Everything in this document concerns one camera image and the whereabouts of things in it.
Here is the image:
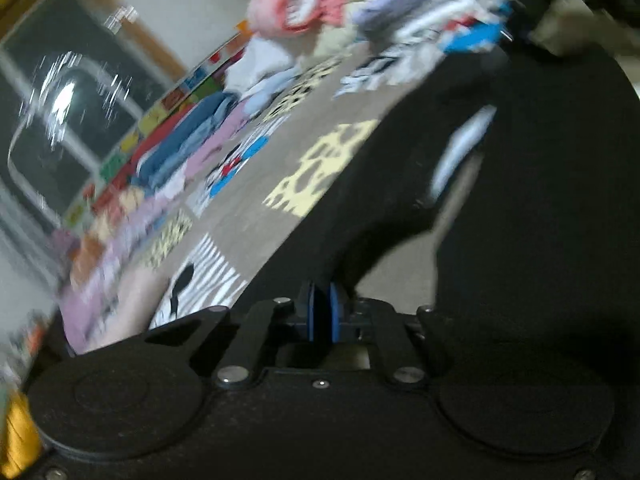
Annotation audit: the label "light blue garment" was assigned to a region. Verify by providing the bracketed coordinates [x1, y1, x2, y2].
[245, 70, 301, 116]

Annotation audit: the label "red folded garment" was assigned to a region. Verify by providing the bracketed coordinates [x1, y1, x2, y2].
[90, 110, 201, 206]

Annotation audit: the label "white garment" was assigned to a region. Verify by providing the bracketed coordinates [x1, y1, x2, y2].
[225, 35, 296, 91]

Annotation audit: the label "lavender cloth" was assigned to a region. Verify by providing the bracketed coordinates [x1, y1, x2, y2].
[60, 100, 251, 351]

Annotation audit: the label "purple folded clothes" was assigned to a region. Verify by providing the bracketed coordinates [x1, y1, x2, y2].
[352, 0, 526, 41]

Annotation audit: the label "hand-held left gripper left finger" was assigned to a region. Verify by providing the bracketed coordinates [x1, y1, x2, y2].
[142, 282, 321, 391]

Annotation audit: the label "orange yellow patterned garment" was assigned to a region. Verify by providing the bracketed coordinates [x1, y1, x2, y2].
[67, 185, 151, 286]

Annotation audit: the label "window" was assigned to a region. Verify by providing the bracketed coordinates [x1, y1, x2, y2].
[0, 0, 186, 226]

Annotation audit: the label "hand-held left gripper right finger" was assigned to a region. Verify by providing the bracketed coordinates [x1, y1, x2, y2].
[327, 282, 451, 391]

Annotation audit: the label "beige pink folded garment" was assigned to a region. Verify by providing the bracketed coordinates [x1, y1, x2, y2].
[90, 260, 173, 351]

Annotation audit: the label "yellow object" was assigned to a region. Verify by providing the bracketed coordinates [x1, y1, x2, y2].
[5, 390, 43, 478]

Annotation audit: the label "black garment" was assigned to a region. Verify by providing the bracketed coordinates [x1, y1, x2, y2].
[230, 42, 640, 376]

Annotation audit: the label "colourful bed bumper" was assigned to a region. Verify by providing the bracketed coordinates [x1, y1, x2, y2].
[62, 20, 251, 226]

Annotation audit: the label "blue folded garment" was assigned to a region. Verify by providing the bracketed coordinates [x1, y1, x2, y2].
[135, 92, 241, 191]

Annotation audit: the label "cream blanket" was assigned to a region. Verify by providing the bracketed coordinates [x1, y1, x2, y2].
[315, 0, 381, 58]

